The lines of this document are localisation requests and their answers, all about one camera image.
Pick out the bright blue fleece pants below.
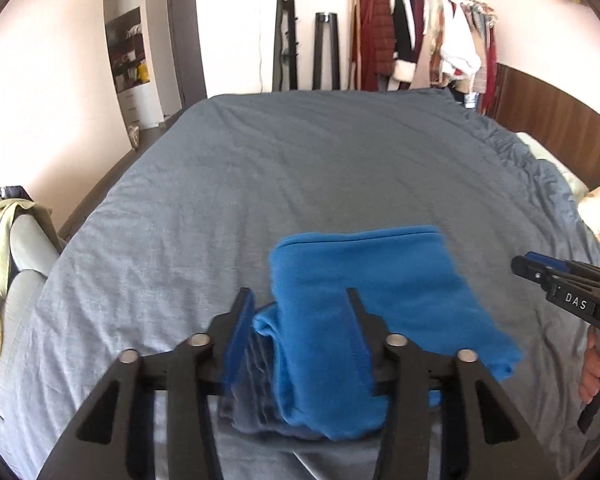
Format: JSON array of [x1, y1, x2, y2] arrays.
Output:
[[251, 224, 525, 442]]

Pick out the person's right hand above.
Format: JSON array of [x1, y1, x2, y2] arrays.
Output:
[[578, 326, 600, 404]]

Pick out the pale green pillow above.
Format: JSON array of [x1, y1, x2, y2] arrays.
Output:
[[516, 132, 590, 203]]

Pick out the wooden headboard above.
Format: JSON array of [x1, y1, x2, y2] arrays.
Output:
[[488, 64, 600, 188]]

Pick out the folded navy blue garment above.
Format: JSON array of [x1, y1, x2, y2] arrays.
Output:
[[218, 328, 326, 442]]

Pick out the grey-blue bed duvet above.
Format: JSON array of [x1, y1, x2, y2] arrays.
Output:
[[0, 89, 600, 479]]

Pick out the chair with draped clothes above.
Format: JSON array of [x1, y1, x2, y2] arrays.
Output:
[[0, 196, 64, 416]]

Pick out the clothes rack with garments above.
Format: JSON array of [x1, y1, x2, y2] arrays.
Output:
[[347, 0, 498, 115]]

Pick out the black cylindrical stand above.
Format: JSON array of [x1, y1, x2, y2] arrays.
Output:
[[312, 12, 341, 90]]

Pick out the black ladder rack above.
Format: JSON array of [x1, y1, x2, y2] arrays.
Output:
[[273, 0, 298, 91]]

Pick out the arched wall shelf niche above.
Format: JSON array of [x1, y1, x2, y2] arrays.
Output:
[[102, 0, 163, 130]]

